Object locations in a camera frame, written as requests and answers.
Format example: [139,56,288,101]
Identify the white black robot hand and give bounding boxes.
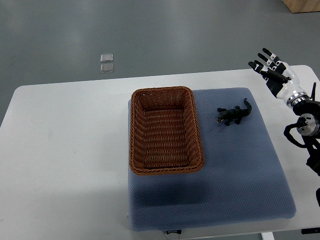
[248,48,309,108]

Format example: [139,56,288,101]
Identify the dark toy crocodile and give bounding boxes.
[216,98,252,126]

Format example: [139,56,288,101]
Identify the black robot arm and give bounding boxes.
[283,83,320,175]

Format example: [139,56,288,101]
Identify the brown wicker basket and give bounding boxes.
[129,86,205,176]

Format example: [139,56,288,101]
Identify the wooden box corner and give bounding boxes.
[282,0,320,14]

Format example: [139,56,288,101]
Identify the blue grey foam cushion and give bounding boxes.
[128,87,296,231]

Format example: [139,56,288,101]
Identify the black table control panel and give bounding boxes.
[301,227,320,235]

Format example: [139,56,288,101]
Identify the white table leg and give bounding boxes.
[261,232,275,240]

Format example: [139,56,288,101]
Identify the upper grey floor plate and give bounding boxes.
[100,53,114,63]

